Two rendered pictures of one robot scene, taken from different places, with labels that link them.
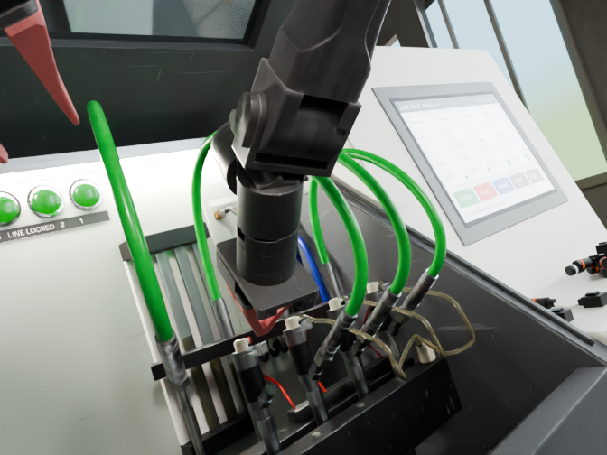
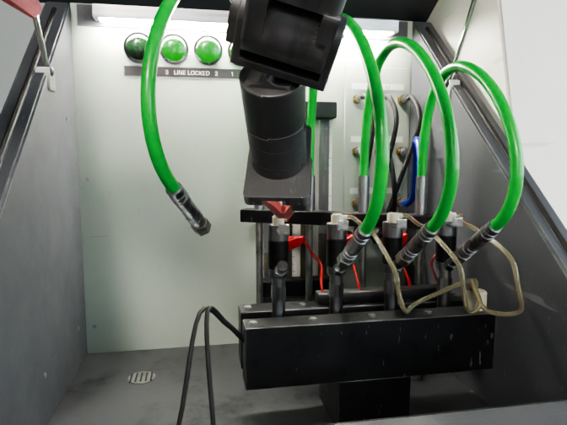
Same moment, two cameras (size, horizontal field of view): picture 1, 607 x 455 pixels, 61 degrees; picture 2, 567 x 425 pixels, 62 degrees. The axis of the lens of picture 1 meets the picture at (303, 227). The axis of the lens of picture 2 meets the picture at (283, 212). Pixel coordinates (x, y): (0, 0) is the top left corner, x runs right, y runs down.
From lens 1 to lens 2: 0.23 m
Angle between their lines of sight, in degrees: 32
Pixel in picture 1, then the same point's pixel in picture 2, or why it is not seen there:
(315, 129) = (290, 37)
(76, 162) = not seen: hidden behind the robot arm
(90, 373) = (206, 197)
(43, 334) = (180, 156)
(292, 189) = (278, 94)
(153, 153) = not seen: hidden behind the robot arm
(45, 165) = (212, 19)
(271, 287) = (267, 180)
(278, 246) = (269, 145)
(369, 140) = (535, 57)
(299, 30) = not seen: outside the picture
